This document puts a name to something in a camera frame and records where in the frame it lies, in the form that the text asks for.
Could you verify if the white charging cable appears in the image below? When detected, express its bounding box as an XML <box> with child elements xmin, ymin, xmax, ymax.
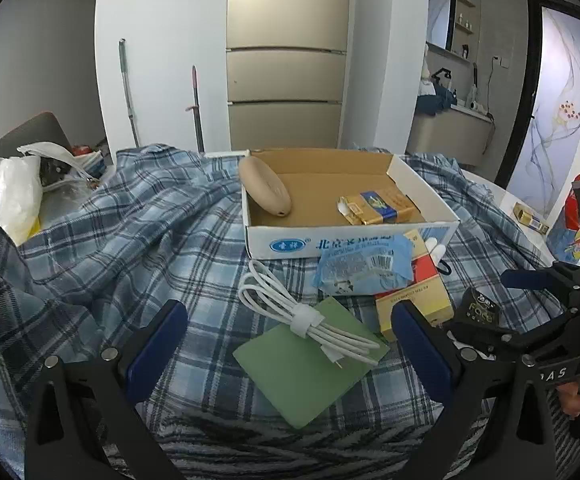
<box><xmin>238</xmin><ymin>259</ymin><xmax>382</xmax><ymax>368</ymax></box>

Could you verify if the white plush hair tie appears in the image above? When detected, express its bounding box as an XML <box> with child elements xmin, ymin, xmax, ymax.
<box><xmin>422</xmin><ymin>237</ymin><xmax>453</xmax><ymax>277</ymax></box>

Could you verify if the blue red snack bag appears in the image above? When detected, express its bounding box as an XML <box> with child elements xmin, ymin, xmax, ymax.
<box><xmin>550</xmin><ymin>172</ymin><xmax>580</xmax><ymax>266</ymax></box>

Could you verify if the beige oval hand warmer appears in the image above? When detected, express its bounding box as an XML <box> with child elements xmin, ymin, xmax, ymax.
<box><xmin>238</xmin><ymin>156</ymin><xmax>292</xmax><ymax>217</ymax></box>

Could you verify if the black frame glass door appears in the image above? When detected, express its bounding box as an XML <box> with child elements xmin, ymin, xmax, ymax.
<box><xmin>495</xmin><ymin>0</ymin><xmax>580</xmax><ymax>221</ymax></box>

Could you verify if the blue plastic packet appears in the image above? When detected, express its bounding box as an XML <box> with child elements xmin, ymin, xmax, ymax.
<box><xmin>316</xmin><ymin>234</ymin><xmax>416</xmax><ymax>295</ymax></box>

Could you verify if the gold blue cigarette pack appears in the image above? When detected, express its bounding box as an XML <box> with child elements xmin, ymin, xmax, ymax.
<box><xmin>338</xmin><ymin>189</ymin><xmax>421</xmax><ymax>226</ymax></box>

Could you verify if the small black packet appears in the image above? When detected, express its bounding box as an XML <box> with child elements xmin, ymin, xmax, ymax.
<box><xmin>457</xmin><ymin>287</ymin><xmax>501</xmax><ymax>330</ymax></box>

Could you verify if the beige refrigerator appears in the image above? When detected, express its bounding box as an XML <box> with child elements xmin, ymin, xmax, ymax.
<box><xmin>226</xmin><ymin>0</ymin><xmax>351</xmax><ymax>152</ymax></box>

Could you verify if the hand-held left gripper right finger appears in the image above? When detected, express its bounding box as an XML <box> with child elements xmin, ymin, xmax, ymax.
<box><xmin>391</xmin><ymin>300</ymin><xmax>558</xmax><ymax>480</ymax></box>

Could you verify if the yellowish plastic bag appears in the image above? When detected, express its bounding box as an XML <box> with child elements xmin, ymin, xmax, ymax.
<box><xmin>0</xmin><ymin>156</ymin><xmax>43</xmax><ymax>246</ymax></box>

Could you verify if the blue plaid shirt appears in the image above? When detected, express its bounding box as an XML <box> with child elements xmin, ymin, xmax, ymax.
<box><xmin>0</xmin><ymin>143</ymin><xmax>580</xmax><ymax>480</ymax></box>

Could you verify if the wall mirror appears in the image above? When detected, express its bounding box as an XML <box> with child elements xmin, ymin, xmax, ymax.
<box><xmin>426</xmin><ymin>0</ymin><xmax>457</xmax><ymax>51</ymax></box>

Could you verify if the green pouch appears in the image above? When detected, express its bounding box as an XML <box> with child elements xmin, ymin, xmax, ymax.
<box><xmin>232</xmin><ymin>296</ymin><xmax>391</xmax><ymax>430</ymax></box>

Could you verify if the red handle broom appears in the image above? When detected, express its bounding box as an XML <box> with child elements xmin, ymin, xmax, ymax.
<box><xmin>184</xmin><ymin>65</ymin><xmax>205</xmax><ymax>153</ymax></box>

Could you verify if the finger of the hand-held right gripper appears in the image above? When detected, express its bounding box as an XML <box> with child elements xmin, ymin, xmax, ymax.
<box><xmin>444</xmin><ymin>310</ymin><xmax>578</xmax><ymax>357</ymax></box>
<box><xmin>501</xmin><ymin>260</ymin><xmax>580</xmax><ymax>295</ymax></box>

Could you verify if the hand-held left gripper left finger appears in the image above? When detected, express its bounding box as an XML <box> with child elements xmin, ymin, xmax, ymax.
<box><xmin>24</xmin><ymin>299</ymin><xmax>189</xmax><ymax>480</ymax></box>

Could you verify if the black white striped cloth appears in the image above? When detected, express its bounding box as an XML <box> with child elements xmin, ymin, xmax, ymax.
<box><xmin>105</xmin><ymin>405</ymin><xmax>471</xmax><ymax>480</ymax></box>

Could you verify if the grey handle mop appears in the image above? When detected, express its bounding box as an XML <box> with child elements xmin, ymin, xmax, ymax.
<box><xmin>118</xmin><ymin>38</ymin><xmax>141</xmax><ymax>148</ymax></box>

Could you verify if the dark blue cloth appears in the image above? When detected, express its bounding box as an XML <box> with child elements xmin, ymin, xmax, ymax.
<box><xmin>416</xmin><ymin>85</ymin><xmax>457</xmax><ymax>117</ymax></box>

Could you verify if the white plastic bag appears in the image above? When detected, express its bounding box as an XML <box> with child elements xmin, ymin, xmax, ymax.
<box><xmin>16</xmin><ymin>142</ymin><xmax>96</xmax><ymax>181</ymax></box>

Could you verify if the white cardboard box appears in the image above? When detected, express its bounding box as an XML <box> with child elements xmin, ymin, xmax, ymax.
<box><xmin>239</xmin><ymin>148</ymin><xmax>461</xmax><ymax>261</ymax></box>

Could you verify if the stack of booklets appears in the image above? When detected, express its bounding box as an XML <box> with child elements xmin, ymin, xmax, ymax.
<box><xmin>70</xmin><ymin>149</ymin><xmax>116</xmax><ymax>181</ymax></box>

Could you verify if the grey chair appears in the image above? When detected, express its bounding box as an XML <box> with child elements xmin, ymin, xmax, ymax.
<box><xmin>0</xmin><ymin>111</ymin><xmax>73</xmax><ymax>161</ymax></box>

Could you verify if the beige vanity cabinet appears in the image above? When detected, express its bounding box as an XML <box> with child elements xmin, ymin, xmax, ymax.
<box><xmin>405</xmin><ymin>107</ymin><xmax>496</xmax><ymax>168</ymax></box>

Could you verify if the red yellow carton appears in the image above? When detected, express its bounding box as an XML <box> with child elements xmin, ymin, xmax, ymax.
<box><xmin>374</xmin><ymin>229</ymin><xmax>455</xmax><ymax>343</ymax></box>

